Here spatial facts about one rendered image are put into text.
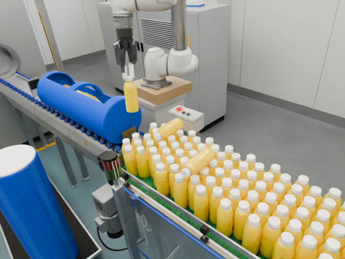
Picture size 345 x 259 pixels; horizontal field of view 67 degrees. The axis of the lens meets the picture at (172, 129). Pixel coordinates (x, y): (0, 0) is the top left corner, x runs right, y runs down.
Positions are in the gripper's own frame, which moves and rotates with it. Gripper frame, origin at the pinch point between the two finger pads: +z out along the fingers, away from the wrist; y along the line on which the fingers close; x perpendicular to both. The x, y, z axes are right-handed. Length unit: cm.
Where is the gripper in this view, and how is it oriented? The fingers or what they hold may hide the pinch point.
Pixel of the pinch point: (128, 72)
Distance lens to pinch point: 132.6
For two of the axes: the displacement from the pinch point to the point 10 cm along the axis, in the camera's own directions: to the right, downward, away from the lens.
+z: 0.2, 9.0, 4.4
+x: 7.6, 2.7, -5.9
